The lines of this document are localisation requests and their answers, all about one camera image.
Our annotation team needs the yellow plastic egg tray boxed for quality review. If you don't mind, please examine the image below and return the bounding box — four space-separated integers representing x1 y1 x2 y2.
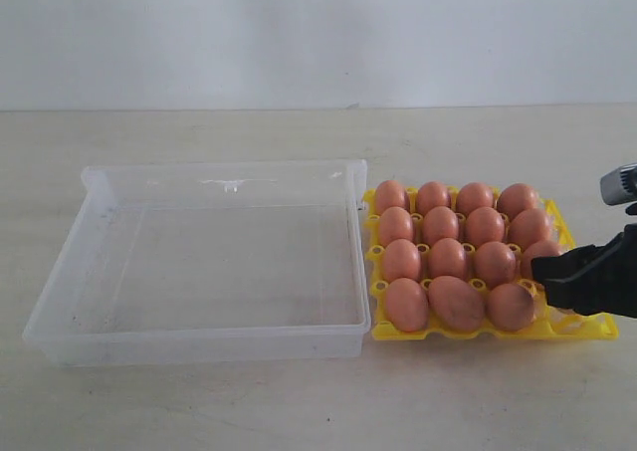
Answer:
362 187 619 341

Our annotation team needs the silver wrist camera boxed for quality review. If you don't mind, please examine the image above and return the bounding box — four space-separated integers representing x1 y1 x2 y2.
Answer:
599 162 637 216

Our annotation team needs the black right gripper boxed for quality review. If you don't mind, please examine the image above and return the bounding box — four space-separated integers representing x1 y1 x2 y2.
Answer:
531 224 636 318

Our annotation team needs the clear plastic bin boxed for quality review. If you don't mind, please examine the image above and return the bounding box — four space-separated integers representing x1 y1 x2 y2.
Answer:
23 159 371 366

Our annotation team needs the brown egg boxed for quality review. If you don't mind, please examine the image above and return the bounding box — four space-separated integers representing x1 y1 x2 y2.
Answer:
380 239 422 283
415 181 451 216
422 206 460 246
473 241 517 289
455 182 495 217
486 283 534 332
427 238 469 280
496 183 539 221
465 207 506 249
508 208 553 251
427 276 486 333
520 240 562 279
377 206 415 247
554 307 578 316
384 278 429 333
374 179 410 215

